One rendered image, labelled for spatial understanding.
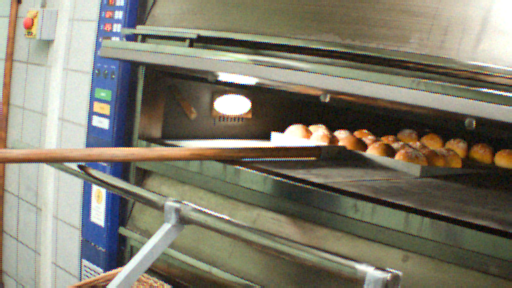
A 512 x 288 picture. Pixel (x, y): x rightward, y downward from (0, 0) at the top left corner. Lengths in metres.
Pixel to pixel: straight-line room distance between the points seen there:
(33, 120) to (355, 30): 1.44
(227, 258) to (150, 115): 0.50
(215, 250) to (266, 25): 0.52
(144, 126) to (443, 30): 1.00
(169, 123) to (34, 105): 0.67
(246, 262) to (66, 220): 0.87
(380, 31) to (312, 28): 0.19
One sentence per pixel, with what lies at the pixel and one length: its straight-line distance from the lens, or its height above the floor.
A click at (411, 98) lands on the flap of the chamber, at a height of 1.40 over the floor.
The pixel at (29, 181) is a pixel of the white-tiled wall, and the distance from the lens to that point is 2.96.
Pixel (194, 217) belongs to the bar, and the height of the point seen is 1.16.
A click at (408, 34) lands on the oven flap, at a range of 1.67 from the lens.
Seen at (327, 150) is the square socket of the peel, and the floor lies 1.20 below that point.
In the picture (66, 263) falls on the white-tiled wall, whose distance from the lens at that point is 2.75.
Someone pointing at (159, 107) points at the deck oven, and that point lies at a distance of 2.38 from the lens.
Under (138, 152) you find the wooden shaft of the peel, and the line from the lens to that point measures 1.95.
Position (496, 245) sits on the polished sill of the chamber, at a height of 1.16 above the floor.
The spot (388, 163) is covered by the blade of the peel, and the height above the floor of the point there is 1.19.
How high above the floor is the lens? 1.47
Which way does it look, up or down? 7 degrees down
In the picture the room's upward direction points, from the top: 6 degrees clockwise
